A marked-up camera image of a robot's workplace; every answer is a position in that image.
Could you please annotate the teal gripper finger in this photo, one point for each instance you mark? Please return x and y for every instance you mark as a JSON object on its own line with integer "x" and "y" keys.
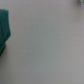
{"x": 5, "y": 32}

